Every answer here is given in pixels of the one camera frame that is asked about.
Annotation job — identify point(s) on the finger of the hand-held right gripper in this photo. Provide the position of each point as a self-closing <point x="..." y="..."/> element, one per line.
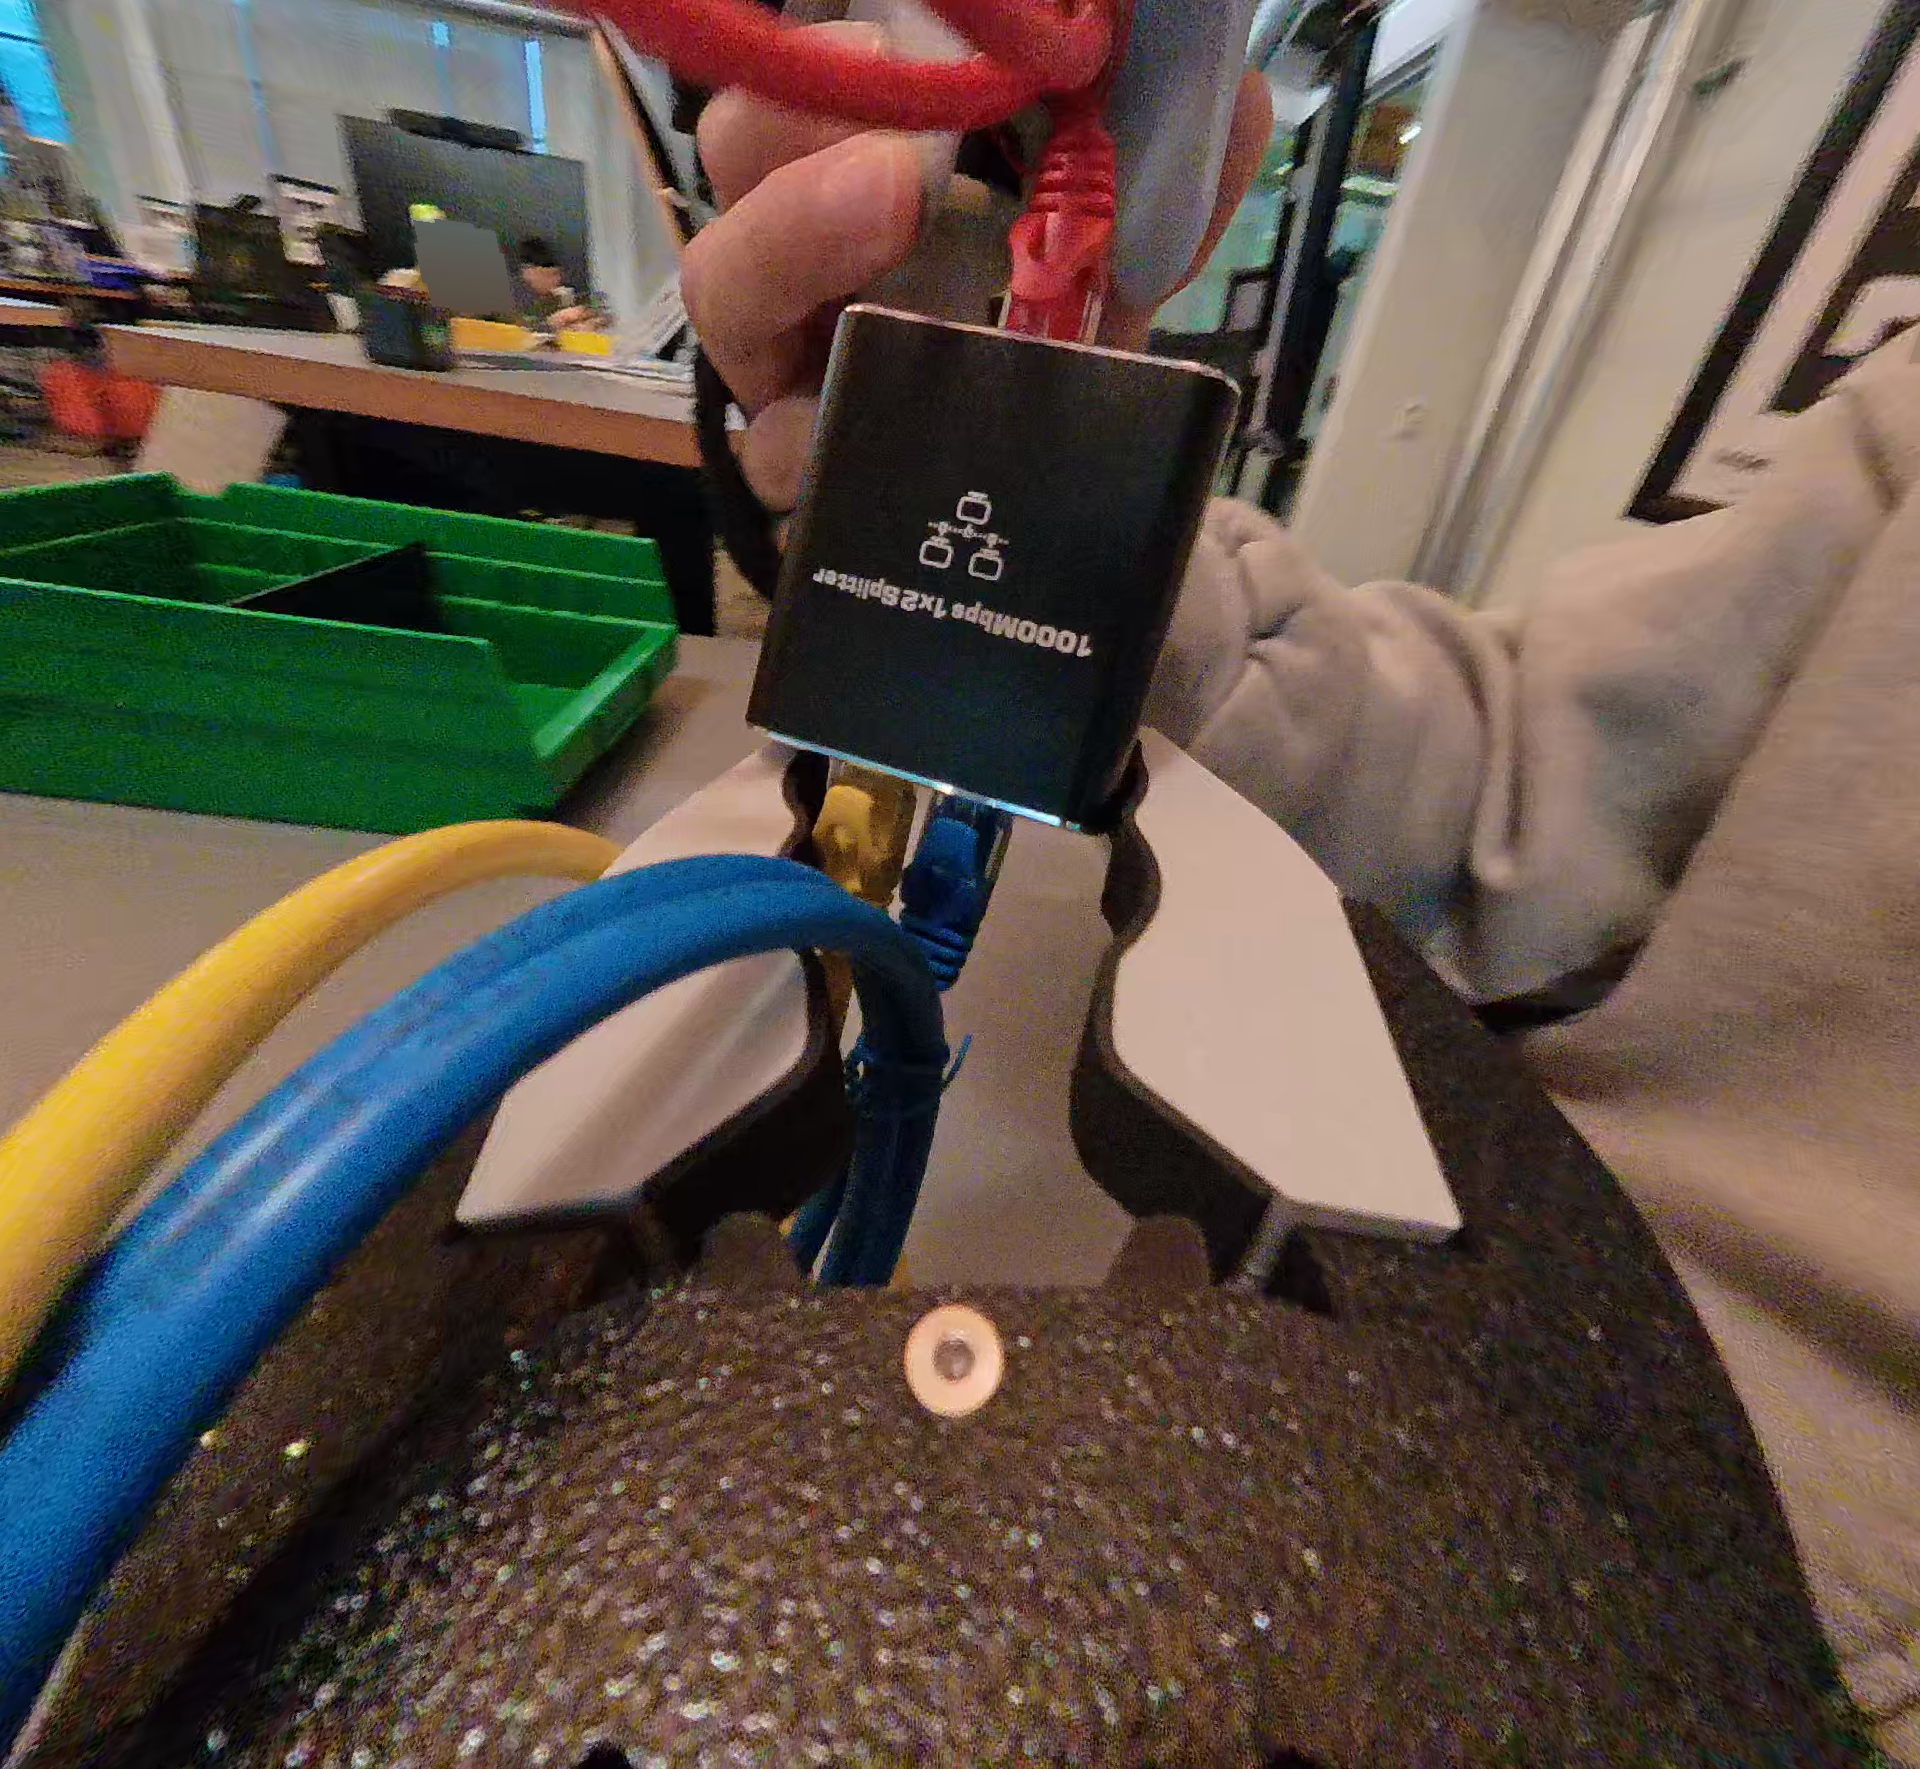
<point x="1185" y="74"/>

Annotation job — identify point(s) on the green plastic bin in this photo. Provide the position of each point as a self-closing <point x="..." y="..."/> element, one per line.
<point x="299" y="690"/>

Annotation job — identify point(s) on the black framed rolling panel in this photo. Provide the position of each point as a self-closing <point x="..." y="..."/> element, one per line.
<point x="1319" y="269"/>

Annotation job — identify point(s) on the black framed sign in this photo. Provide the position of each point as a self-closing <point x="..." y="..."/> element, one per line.
<point x="1799" y="195"/>

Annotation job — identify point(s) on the person's grey zip hoodie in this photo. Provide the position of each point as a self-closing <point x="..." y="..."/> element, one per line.
<point x="1799" y="1050"/>

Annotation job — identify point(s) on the dark monitor panel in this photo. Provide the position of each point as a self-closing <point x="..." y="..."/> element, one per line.
<point x="480" y="180"/>

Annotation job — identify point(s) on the person's right hand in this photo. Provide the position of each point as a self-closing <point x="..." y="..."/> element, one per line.
<point x="796" y="240"/>

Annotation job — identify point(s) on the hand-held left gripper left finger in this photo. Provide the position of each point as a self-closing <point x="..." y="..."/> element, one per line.
<point x="674" y="1095"/>

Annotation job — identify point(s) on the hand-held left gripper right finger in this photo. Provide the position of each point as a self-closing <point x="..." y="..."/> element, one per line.
<point x="1259" y="1050"/>

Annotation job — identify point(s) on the black ethernet splitter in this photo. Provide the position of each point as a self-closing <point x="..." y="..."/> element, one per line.
<point x="991" y="570"/>

